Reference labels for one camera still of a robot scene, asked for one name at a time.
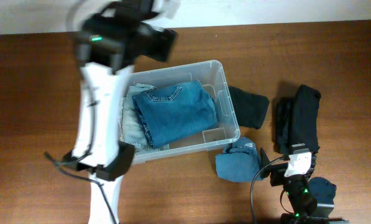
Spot clear plastic storage bin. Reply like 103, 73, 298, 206
127, 60, 240, 165

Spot dark blue jeans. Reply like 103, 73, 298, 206
132, 80, 218, 149

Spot small black cloth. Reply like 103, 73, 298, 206
229, 86, 270, 129

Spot large black garment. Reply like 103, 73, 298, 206
275, 85, 321, 155

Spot light blue jeans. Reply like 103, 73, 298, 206
121, 83, 169, 156

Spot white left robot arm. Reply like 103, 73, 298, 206
55, 1, 179, 223

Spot blue cloth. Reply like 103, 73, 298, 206
215, 137, 262, 182

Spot left black camera cable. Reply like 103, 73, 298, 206
44, 151, 119, 224

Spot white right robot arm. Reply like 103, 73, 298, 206
259, 148, 349, 223

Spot black camera cable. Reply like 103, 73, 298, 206
249, 154, 290, 224
44, 151, 119, 224

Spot right black camera cable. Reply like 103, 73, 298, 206
249, 154, 290, 224

